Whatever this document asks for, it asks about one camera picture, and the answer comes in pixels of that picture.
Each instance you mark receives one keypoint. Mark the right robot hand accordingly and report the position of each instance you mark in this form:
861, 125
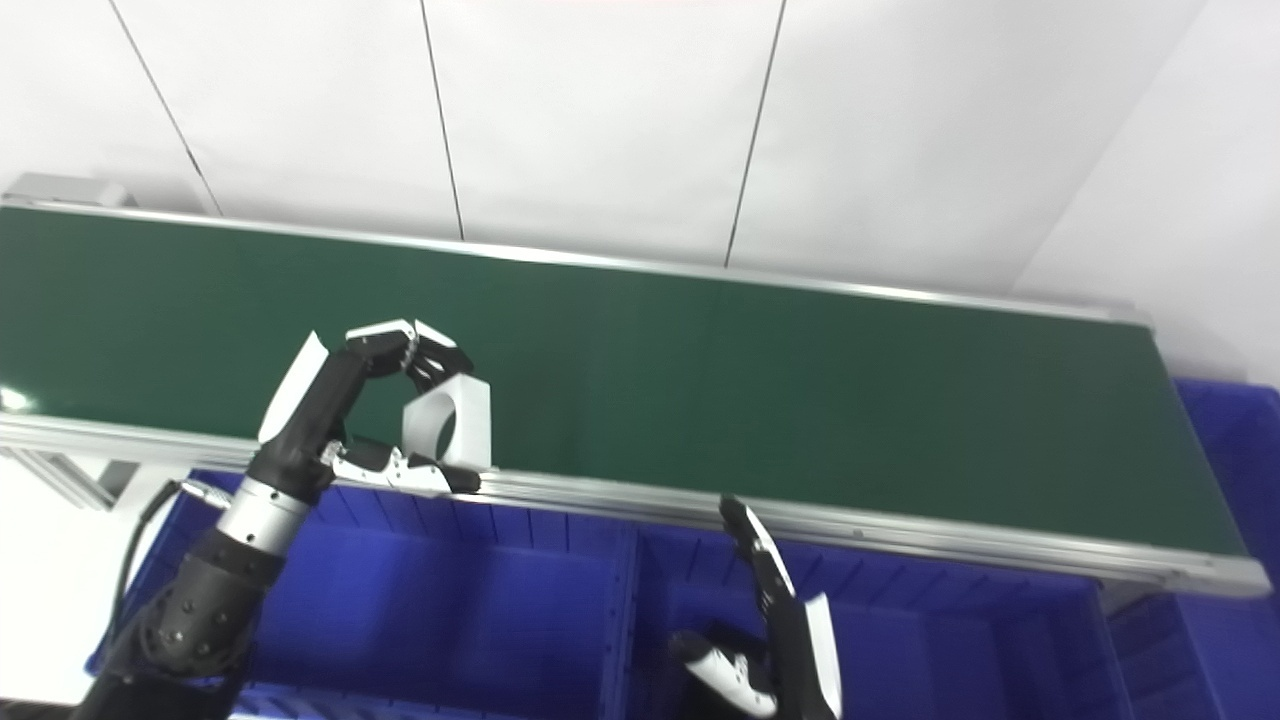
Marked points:
795, 650

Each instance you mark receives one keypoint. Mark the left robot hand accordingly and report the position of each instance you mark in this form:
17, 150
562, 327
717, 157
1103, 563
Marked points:
310, 420

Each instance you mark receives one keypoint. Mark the white block with round hole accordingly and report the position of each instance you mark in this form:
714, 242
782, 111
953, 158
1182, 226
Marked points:
470, 420

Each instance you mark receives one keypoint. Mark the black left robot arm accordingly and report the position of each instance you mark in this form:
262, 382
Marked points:
200, 600

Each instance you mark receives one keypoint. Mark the blue plastic bin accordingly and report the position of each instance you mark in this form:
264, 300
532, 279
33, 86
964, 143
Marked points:
450, 620
1230, 640
950, 650

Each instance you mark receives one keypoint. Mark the green conveyor belt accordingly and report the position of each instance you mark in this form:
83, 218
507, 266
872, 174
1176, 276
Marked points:
750, 400
900, 525

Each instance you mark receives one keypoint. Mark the grey motor housing box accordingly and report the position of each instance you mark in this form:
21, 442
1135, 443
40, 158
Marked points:
60, 190

